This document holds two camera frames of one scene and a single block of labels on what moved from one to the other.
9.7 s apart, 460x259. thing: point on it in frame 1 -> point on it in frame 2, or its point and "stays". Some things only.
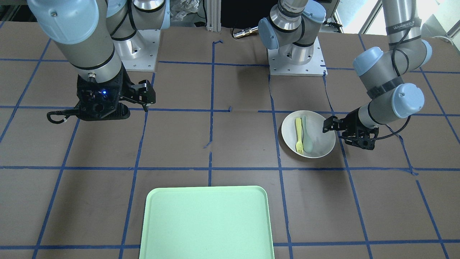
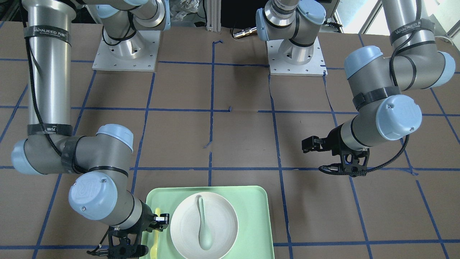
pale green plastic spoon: x=308 y=144 -> x=205 y=236
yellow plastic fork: x=299 y=145 -> x=155 y=254
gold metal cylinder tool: x=244 y=32 stays
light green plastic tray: x=220 y=222 stays
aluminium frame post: x=213 y=23 stays
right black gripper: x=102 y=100 -> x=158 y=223
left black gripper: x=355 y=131 -> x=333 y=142
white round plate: x=322 y=142 -> x=220 y=217
